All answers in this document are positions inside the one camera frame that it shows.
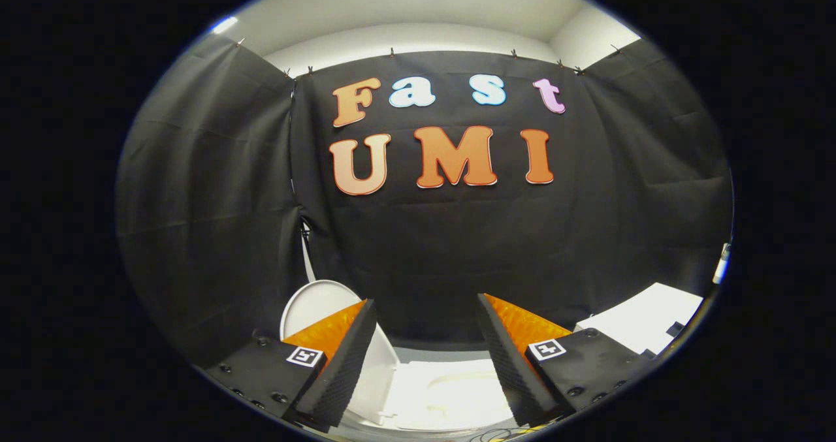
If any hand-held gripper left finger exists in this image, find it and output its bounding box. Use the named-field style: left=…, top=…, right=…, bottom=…
left=206, top=300, right=378, bottom=434

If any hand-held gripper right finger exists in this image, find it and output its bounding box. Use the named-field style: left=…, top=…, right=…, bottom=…
left=477, top=293, right=655, bottom=430

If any white pipe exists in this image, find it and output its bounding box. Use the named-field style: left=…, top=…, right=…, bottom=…
left=299, top=217, right=318, bottom=283

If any black backdrop cloth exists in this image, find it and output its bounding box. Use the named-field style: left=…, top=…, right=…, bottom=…
left=116, top=34, right=733, bottom=371

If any white drawer cabinet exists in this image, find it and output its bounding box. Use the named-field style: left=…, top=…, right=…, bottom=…
left=575, top=282, right=705, bottom=358

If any small white table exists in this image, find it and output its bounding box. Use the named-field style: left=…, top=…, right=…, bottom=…
left=713, top=243, right=731, bottom=285

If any tangle of floor cables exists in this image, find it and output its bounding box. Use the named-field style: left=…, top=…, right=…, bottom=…
left=470, top=428, right=543, bottom=442

